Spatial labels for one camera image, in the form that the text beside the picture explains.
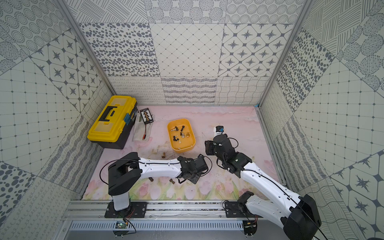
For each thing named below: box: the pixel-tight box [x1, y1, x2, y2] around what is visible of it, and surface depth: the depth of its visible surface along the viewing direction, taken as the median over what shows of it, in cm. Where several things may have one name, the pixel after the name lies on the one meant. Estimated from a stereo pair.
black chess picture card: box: [139, 107, 154, 125], surface depth 113 cm
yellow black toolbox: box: [87, 95, 138, 150], surface depth 92 cm
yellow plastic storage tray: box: [167, 118, 196, 153], surface depth 103 cm
